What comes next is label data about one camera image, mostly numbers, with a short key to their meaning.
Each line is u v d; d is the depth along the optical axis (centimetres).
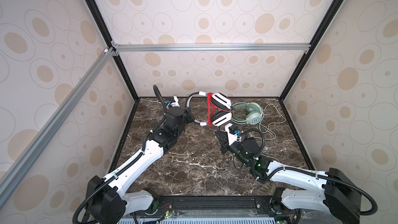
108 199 37
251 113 100
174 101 67
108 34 85
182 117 57
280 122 106
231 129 62
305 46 90
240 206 74
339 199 40
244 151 56
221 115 64
